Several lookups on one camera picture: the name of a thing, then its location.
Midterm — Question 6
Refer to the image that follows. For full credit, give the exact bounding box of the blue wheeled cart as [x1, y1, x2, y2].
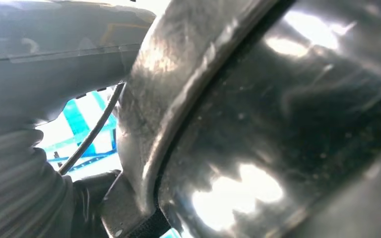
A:
[42, 91, 119, 173]

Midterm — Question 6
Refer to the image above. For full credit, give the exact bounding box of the robot glossy black body shell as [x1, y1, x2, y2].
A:
[100, 0, 381, 238]

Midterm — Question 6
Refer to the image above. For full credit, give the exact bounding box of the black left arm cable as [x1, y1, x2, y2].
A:
[58, 82, 126, 176]

